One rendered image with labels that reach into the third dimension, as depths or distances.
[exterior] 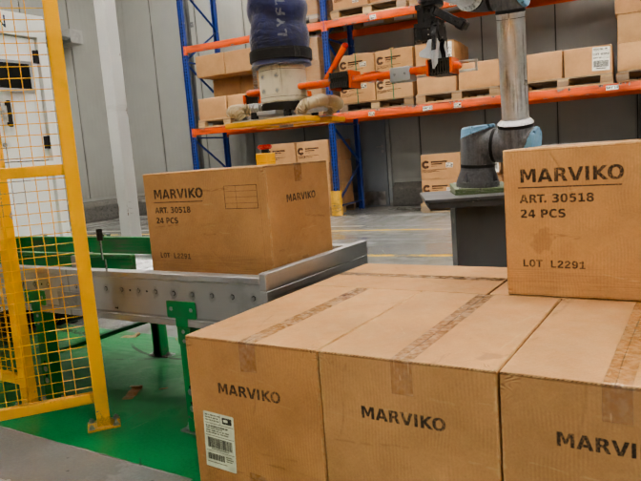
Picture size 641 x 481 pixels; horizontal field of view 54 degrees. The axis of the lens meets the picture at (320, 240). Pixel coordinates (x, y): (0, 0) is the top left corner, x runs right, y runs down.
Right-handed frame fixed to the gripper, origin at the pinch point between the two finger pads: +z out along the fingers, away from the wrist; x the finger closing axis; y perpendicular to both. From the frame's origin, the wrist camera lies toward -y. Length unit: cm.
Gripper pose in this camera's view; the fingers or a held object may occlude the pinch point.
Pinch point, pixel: (441, 67)
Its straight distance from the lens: 210.2
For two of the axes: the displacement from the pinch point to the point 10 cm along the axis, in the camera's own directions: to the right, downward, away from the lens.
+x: -5.1, 1.5, -8.5
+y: -8.6, 0.0, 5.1
